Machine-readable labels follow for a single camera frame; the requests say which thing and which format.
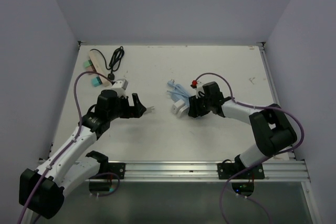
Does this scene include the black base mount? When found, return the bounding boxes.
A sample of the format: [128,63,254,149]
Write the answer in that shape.
[216,159,265,180]
[91,162,126,179]

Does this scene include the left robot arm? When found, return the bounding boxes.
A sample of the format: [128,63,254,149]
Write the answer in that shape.
[18,89,146,222]

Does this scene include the pink brown plug adapter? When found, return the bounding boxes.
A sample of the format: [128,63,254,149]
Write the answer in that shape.
[86,66,96,72]

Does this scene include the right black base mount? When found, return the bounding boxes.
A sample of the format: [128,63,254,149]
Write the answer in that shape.
[216,159,265,180]

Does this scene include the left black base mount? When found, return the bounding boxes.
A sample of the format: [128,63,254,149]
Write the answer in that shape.
[91,162,126,179]

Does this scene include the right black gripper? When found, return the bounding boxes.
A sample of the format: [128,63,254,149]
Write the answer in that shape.
[188,92,213,118]

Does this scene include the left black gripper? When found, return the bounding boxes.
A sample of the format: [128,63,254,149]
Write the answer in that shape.
[108,93,146,121]

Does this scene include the light blue power strip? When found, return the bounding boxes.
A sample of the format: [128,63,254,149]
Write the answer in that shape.
[167,79,191,106]

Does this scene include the teal plug adapter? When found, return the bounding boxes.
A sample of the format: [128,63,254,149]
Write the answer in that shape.
[91,77,102,87]

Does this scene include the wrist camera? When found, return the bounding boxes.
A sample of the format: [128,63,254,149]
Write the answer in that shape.
[111,79,128,91]
[191,80,204,98]

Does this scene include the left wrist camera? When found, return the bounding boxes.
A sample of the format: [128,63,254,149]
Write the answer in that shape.
[111,79,128,91]

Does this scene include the beige red power strip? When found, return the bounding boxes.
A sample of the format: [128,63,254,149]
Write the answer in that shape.
[89,51,111,87]

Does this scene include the aluminium mounting rail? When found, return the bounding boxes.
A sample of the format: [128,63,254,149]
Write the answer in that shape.
[33,158,312,183]

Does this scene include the white USB charger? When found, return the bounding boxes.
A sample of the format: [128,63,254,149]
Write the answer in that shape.
[171,99,185,114]

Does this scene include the black power cable with plug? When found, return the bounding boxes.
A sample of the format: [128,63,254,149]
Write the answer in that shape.
[90,46,124,81]

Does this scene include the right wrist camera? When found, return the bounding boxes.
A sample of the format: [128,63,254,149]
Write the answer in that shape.
[191,80,204,98]

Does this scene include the white folding-prong adapter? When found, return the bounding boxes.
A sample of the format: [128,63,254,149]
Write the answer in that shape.
[145,106,155,113]

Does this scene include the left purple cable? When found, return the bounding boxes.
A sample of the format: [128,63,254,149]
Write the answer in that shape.
[17,71,115,224]

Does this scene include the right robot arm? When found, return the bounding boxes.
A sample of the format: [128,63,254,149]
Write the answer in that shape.
[188,80,297,178]

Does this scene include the green plug adapter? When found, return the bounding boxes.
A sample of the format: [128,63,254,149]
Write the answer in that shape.
[83,60,92,69]

